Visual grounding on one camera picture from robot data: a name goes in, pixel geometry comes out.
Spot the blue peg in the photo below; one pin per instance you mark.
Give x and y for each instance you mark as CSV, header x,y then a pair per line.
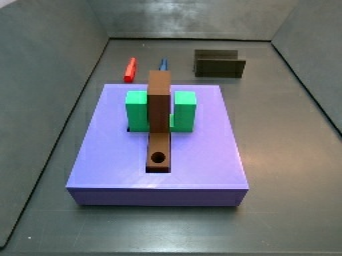
x,y
164,66

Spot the black angled fixture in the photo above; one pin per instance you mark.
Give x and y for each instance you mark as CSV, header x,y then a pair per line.
x,y
218,63

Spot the green U-shaped block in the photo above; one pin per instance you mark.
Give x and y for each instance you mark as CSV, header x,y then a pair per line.
x,y
182,118

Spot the brown T-shaped block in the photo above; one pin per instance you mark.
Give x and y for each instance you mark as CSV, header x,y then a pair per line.
x,y
158,114

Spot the purple base block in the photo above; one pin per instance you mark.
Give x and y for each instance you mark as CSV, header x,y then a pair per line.
x,y
109,174

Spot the red peg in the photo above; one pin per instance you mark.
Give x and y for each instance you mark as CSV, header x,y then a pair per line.
x,y
130,70

